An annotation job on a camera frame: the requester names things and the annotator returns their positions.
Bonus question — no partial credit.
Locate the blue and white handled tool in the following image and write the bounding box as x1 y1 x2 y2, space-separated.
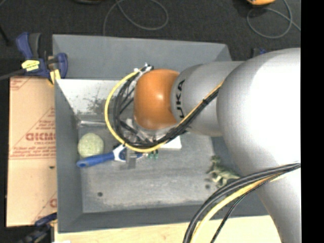
75 143 144 169

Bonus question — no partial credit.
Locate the brown cardboard board red print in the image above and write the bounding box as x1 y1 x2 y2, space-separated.
5 75 58 227

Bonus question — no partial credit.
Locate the pale green ball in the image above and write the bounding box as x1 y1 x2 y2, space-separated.
77 132 105 158

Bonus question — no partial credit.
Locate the white flat pad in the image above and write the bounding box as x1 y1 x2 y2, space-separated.
158 135 182 150

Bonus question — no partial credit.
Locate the grey metal bin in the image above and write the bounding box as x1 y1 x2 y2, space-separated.
52 33 269 233

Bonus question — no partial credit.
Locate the green toy dinosaur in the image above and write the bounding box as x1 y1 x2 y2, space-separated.
205 155 240 188

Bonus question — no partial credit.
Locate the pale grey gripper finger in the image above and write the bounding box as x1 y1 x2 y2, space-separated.
128 152 138 169

